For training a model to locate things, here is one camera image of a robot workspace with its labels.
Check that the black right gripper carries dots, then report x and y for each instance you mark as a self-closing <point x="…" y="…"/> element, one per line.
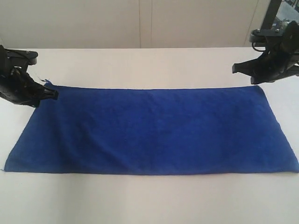
<point x="282" y="58"/>

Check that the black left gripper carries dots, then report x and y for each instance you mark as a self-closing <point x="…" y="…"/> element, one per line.
<point x="16" y="85"/>

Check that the blue towel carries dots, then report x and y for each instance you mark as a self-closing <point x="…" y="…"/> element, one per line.
<point x="153" y="132"/>

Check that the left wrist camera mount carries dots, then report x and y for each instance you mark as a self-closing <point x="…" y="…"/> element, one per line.
<point x="22" y="58"/>

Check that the black window frame post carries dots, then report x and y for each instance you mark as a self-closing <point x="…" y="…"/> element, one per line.
<point x="270" y="14"/>

